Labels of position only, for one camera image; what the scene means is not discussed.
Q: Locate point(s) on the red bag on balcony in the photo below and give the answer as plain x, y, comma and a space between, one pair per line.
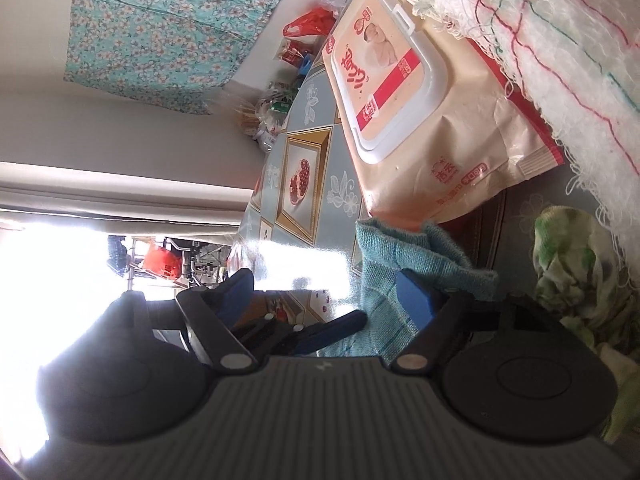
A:
162, 262

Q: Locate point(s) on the baby wipes pack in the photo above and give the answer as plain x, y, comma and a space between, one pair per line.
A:
431, 127

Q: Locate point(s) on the white checked mesh cloth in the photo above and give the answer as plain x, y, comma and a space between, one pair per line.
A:
578, 62

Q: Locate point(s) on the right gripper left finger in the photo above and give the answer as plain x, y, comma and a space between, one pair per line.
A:
210, 314

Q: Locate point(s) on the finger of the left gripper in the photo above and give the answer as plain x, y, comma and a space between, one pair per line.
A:
321, 335

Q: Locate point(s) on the blue small container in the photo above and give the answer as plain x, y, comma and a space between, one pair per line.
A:
305, 67

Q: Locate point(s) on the patterned tablecloth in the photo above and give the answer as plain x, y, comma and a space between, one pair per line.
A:
298, 233

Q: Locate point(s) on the teal floral wall cloth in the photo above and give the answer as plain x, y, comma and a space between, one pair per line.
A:
165, 53

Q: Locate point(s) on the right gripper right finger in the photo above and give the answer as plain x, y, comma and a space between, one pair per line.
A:
439, 318

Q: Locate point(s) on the green floral cloth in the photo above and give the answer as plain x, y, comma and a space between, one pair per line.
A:
578, 281

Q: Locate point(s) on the red plastic bag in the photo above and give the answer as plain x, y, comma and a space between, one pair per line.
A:
316, 22

